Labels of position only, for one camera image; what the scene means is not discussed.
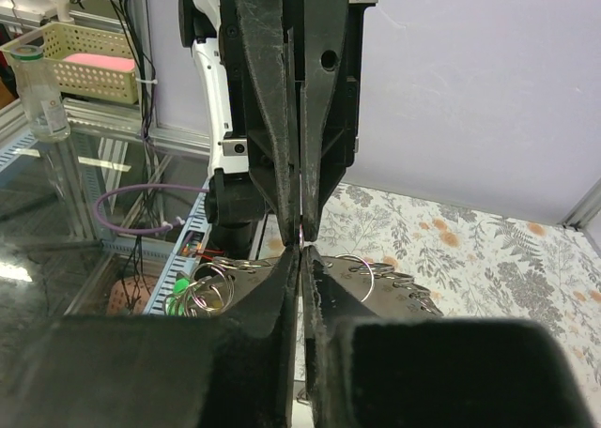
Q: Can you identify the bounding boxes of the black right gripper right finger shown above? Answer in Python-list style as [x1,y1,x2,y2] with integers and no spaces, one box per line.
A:
[300,246,592,427]

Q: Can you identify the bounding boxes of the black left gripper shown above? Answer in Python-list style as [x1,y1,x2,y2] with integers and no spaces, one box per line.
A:
[219,0,377,245]

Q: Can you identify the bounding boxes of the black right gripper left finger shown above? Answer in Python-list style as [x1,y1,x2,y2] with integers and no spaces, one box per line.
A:
[1,247,300,427]

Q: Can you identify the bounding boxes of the metal key organizer ring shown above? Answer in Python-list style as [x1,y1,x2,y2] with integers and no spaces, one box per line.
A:
[163,253,445,319]

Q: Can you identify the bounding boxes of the green key tag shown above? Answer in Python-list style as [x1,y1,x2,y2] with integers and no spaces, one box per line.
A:
[162,278,192,316]

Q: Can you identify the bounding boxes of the key with red tag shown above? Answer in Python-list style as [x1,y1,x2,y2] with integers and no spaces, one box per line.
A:
[298,222,304,252]

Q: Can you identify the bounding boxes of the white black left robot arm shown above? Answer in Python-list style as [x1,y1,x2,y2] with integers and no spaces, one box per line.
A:
[178,0,378,258]

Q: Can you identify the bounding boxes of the floral tablecloth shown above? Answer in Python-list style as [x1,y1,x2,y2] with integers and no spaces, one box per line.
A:
[255,181,601,428]

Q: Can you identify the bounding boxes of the cream perforated basket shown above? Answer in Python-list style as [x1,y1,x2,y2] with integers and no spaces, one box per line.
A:
[1,22,139,104]

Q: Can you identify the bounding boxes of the clear glass bottle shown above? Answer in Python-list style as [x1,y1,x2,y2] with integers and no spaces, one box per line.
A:
[10,45,70,143]

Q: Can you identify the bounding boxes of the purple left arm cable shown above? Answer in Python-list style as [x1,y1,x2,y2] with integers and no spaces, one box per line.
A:
[93,131,212,235]

